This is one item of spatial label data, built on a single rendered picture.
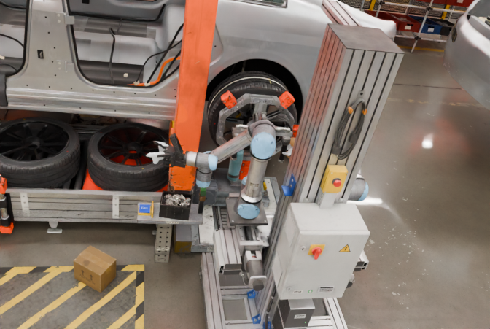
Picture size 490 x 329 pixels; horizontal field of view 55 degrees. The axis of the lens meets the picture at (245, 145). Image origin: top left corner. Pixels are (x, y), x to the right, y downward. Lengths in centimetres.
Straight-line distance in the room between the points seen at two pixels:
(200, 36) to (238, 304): 164
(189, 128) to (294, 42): 97
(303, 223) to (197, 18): 122
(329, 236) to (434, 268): 208
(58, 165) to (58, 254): 62
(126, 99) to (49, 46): 60
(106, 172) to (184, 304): 107
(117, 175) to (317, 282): 169
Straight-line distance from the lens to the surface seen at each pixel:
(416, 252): 423
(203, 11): 263
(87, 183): 371
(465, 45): 531
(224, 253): 263
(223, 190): 379
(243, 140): 243
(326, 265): 234
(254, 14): 324
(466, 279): 426
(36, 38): 339
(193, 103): 287
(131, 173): 344
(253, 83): 332
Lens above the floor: 269
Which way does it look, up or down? 35 degrees down
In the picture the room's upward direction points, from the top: 11 degrees clockwise
